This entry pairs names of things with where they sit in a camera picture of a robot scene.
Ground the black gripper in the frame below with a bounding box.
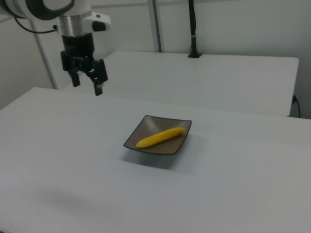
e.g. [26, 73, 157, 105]
[60, 33, 109, 97]

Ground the yellow banana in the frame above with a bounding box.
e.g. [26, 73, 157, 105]
[135, 127, 187, 149]

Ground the square brown ceramic plate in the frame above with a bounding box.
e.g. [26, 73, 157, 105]
[123, 115, 192, 155]

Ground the grey metal partition post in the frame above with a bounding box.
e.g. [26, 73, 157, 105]
[28, 18, 59, 90]
[148, 0, 163, 53]

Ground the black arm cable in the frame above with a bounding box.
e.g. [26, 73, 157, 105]
[12, 14, 58, 34]

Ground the black camera pole with base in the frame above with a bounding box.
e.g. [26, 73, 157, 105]
[187, 0, 203, 59]

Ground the black power cable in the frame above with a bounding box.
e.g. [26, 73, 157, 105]
[292, 94, 301, 119]

